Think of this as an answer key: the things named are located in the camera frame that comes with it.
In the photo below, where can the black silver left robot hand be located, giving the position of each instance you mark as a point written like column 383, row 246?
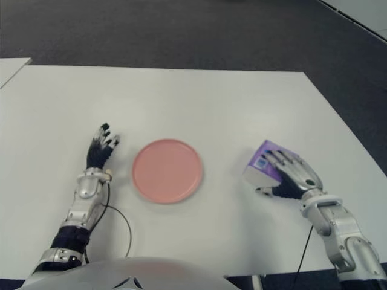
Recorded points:
column 98, row 154

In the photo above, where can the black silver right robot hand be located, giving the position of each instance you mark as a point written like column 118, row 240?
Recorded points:
column 297, row 173

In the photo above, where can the purple tissue paper pack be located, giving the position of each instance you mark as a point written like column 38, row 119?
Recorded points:
column 260, row 175

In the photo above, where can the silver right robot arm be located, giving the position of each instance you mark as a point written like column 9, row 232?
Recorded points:
column 338, row 223

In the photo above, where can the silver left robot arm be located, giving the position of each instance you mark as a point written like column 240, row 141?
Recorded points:
column 86, row 188

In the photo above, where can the pink round plate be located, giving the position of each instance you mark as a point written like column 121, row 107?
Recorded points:
column 167, row 170

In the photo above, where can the white table leg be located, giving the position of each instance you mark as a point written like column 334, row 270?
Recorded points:
column 258, row 282

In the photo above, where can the white side table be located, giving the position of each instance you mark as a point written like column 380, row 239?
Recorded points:
column 12, row 68

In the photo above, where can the silver robot torso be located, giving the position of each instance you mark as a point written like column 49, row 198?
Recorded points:
column 136, row 275

